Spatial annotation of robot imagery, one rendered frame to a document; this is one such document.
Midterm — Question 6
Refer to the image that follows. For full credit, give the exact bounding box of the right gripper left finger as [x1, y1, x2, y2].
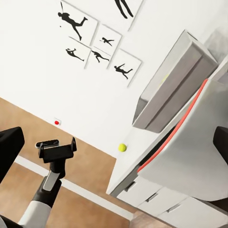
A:
[0, 126, 25, 184]

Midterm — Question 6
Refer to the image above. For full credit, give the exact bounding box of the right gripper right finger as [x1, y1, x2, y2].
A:
[213, 126, 228, 165]

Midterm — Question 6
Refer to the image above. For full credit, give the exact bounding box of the toy box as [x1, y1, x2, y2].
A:
[132, 29, 218, 133]

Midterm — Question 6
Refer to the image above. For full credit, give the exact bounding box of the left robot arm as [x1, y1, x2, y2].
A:
[0, 137, 77, 228]

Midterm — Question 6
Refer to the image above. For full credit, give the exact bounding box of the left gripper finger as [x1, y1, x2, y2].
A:
[56, 137, 77, 152]
[38, 143, 59, 161]

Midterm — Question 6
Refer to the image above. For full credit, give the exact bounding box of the tennis ball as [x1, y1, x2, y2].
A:
[118, 143, 127, 152]

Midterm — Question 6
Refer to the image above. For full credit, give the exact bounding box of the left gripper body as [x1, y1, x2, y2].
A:
[44, 147, 74, 169]

